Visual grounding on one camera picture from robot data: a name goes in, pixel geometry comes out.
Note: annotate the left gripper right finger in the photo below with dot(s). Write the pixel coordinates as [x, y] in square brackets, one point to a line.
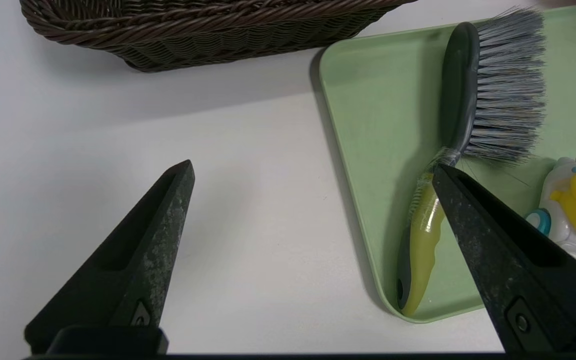
[518, 270]

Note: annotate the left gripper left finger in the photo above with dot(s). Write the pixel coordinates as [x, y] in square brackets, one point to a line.
[133, 270]

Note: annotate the dark brown wicker basket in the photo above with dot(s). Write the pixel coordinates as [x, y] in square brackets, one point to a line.
[193, 45]

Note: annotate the light green plastic tray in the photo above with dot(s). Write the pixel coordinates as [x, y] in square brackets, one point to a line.
[378, 150]

